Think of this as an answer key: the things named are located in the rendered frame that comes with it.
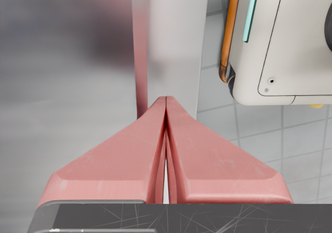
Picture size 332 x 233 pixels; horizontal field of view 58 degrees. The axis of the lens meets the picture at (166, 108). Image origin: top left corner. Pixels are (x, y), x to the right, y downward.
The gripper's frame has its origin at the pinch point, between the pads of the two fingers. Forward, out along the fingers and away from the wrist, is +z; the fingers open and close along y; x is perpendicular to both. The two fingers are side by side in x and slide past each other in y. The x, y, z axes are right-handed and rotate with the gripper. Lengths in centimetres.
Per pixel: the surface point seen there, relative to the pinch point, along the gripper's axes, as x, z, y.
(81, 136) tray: 2.5, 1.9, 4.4
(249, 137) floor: 83, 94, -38
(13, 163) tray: 4.1, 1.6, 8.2
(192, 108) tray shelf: 1.3, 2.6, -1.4
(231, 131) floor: 79, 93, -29
